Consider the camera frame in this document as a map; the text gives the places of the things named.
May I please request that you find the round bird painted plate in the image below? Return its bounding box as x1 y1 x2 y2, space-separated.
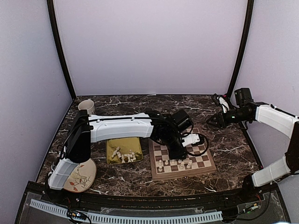
63 159 97 193

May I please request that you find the wooden chess board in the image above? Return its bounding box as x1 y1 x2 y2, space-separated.
149 140 216 181

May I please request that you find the white chess king piece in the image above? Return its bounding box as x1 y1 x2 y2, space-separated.
179 161 185 171

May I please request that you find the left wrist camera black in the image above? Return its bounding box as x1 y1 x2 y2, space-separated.
171 110 193 132

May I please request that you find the cream ceramic mug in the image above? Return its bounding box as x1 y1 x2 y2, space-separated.
78 98 95 115

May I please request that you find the left black frame post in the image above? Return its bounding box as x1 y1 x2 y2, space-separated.
47 0 77 100

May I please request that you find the right black frame post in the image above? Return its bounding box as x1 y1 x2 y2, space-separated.
227 0 254 97

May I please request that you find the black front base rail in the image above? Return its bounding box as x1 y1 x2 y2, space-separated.
23 181 278 213

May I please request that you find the black frame post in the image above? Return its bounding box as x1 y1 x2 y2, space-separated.
47 0 77 100
227 0 254 97

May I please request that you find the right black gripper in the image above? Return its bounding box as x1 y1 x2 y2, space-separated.
207 107 249 128

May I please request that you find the grey slotted cable duct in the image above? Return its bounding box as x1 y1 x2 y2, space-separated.
29 199 223 224

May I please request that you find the white chess queen piece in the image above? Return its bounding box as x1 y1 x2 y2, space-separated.
186 160 192 169

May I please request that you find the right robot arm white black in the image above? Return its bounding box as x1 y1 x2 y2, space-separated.
206 101 299 203

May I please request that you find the gold metal tray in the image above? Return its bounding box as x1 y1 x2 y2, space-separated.
106 137 143 165

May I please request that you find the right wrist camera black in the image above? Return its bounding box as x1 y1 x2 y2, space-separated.
235 88 253 107

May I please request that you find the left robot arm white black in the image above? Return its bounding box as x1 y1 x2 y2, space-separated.
47 110 193 203

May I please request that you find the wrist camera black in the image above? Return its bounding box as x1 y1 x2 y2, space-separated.
171 110 193 132
235 88 253 107

